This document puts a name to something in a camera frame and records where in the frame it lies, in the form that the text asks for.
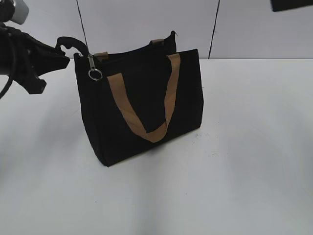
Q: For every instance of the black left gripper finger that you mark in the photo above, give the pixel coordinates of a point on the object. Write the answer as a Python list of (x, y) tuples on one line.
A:
[(33, 84), (69, 42)]

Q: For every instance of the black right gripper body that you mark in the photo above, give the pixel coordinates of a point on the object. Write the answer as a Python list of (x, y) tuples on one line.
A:
[(283, 5)]

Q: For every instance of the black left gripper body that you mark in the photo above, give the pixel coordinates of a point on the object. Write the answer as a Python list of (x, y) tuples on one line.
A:
[(30, 54)]

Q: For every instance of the silver zipper pull with ring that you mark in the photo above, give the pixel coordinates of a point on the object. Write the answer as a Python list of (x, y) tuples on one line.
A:
[(94, 73)]

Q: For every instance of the black bag with tan handles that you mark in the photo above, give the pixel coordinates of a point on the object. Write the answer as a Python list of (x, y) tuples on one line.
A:
[(146, 97)]

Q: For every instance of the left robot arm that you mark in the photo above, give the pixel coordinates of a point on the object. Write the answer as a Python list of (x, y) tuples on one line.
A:
[(15, 11)]

